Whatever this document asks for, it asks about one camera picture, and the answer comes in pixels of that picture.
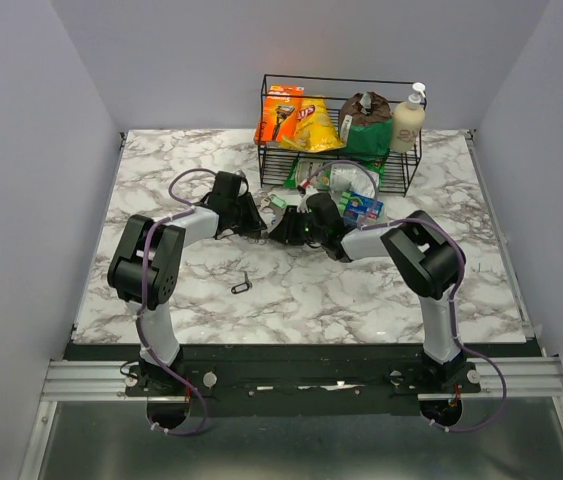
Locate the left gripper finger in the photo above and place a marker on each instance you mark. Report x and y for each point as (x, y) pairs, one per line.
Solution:
(249, 212)
(250, 227)

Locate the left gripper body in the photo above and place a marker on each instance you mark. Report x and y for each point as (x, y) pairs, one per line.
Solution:
(233, 209)

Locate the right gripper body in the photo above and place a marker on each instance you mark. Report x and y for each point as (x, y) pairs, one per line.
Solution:
(315, 234)

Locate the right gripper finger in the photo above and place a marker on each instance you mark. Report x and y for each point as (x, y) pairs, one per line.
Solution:
(299, 228)
(282, 230)

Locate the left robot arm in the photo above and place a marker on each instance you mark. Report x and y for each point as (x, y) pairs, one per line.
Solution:
(144, 272)

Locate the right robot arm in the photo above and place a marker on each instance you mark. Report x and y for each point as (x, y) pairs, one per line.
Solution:
(428, 260)

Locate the green key tag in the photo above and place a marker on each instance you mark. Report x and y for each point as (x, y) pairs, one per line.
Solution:
(278, 202)

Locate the blue green sponge pack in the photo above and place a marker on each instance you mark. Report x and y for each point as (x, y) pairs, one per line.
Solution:
(353, 206)

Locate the green white snack bag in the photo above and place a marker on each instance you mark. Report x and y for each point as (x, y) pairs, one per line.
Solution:
(337, 178)

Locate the black key tag with key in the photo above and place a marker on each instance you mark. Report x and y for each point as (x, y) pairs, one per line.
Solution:
(242, 287)

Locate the yellow chips bag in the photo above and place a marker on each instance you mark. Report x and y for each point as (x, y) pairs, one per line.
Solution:
(314, 131)

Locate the orange razor box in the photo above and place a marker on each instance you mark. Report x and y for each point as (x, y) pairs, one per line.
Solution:
(278, 117)

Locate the brown and green bag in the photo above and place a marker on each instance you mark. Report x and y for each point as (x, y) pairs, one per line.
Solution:
(365, 126)

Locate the cream lotion pump bottle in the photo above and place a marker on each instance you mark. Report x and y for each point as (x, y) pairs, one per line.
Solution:
(407, 120)

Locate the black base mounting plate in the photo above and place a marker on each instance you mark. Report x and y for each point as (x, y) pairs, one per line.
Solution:
(302, 380)

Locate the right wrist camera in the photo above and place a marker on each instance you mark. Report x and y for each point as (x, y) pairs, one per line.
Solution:
(306, 190)

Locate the black wire rack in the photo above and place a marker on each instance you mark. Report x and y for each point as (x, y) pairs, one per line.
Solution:
(397, 170)

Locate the aluminium rail frame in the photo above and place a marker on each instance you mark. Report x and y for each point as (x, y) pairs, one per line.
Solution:
(299, 297)

